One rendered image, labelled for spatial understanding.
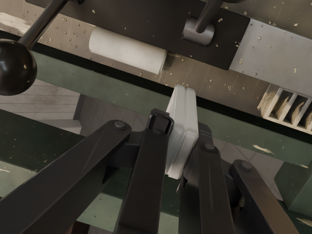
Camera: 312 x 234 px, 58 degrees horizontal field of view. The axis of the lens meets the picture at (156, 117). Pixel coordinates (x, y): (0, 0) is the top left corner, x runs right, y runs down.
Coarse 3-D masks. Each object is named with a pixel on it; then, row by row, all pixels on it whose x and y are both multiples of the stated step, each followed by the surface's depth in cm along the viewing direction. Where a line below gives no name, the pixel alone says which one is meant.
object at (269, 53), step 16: (256, 32) 26; (272, 32) 26; (288, 32) 26; (240, 48) 27; (256, 48) 26; (272, 48) 26; (288, 48) 26; (304, 48) 26; (240, 64) 27; (256, 64) 27; (272, 64) 27; (288, 64) 27; (304, 64) 27; (272, 80) 28; (288, 80) 27; (304, 80) 27
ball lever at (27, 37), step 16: (64, 0) 24; (80, 0) 25; (48, 16) 22; (32, 32) 21; (0, 48) 17; (16, 48) 18; (0, 64) 17; (16, 64) 18; (32, 64) 19; (0, 80) 18; (16, 80) 18; (32, 80) 19
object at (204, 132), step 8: (200, 128) 17; (208, 128) 17; (200, 136) 16; (208, 136) 16; (192, 152) 14; (192, 160) 14; (224, 160) 14; (184, 168) 15; (192, 168) 14; (224, 168) 14; (184, 176) 14; (232, 176) 13; (232, 184) 13; (232, 192) 13; (240, 192) 13; (232, 200) 13; (240, 200) 13
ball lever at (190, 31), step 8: (208, 0) 19; (216, 0) 18; (224, 0) 15; (232, 0) 15; (240, 0) 15; (208, 8) 20; (216, 8) 19; (192, 16) 25; (200, 16) 22; (208, 16) 21; (192, 24) 24; (200, 24) 23; (208, 24) 23; (184, 32) 25; (192, 32) 24; (200, 32) 24; (208, 32) 24; (192, 40) 25; (200, 40) 25; (208, 40) 25
